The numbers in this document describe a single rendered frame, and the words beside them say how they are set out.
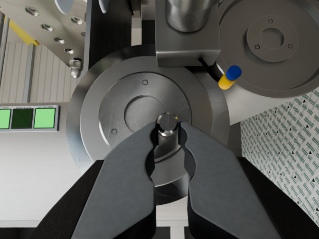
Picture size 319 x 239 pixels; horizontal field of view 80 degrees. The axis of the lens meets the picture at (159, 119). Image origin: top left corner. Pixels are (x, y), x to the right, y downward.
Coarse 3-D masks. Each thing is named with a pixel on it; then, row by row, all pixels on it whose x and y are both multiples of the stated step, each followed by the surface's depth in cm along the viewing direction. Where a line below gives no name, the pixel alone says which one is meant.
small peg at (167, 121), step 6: (162, 114) 12; (168, 114) 12; (174, 114) 12; (162, 120) 12; (168, 120) 12; (174, 120) 12; (162, 126) 12; (168, 126) 12; (174, 126) 12; (162, 132) 12; (168, 132) 12; (174, 132) 13
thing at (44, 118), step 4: (36, 112) 51; (40, 112) 51; (44, 112) 51; (48, 112) 51; (52, 112) 51; (36, 116) 51; (40, 116) 51; (44, 116) 51; (48, 116) 51; (52, 116) 51; (36, 120) 50; (40, 120) 50; (44, 120) 50; (48, 120) 50; (52, 120) 50; (36, 124) 50; (40, 124) 50; (44, 124) 50; (48, 124) 50; (52, 124) 50
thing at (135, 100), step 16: (128, 80) 16; (144, 80) 16; (160, 80) 16; (112, 96) 16; (128, 96) 16; (144, 96) 16; (160, 96) 15; (176, 96) 15; (112, 112) 15; (128, 112) 16; (144, 112) 15; (160, 112) 16; (176, 112) 15; (112, 128) 15; (128, 128) 15; (112, 144) 15; (160, 144) 15; (176, 144) 15
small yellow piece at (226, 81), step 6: (198, 60) 16; (204, 66) 15; (234, 66) 12; (210, 72) 15; (228, 72) 12; (234, 72) 12; (240, 72) 12; (216, 78) 14; (222, 78) 13; (228, 78) 12; (234, 78) 12; (222, 84) 13; (228, 84) 13
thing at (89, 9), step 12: (96, 0) 22; (96, 12) 22; (108, 12) 26; (120, 12) 34; (96, 24) 22; (108, 24) 26; (120, 24) 34; (96, 36) 21; (108, 36) 26; (120, 36) 33; (84, 48) 19; (96, 48) 21; (108, 48) 26; (120, 48) 33; (84, 60) 19; (96, 60) 21; (84, 72) 19
